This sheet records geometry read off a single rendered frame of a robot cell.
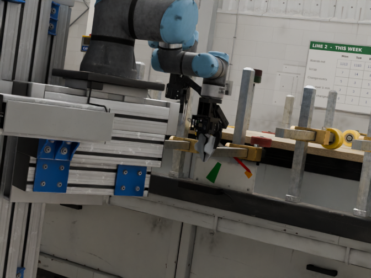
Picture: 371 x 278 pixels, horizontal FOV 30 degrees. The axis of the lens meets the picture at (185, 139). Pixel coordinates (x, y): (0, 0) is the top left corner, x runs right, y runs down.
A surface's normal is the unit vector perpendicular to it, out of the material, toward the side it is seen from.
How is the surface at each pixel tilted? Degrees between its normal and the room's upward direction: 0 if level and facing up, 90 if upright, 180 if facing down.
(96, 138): 90
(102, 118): 90
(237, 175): 90
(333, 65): 90
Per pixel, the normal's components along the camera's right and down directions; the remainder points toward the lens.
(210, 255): -0.51, -0.03
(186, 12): 0.89, 0.26
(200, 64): -0.31, 0.00
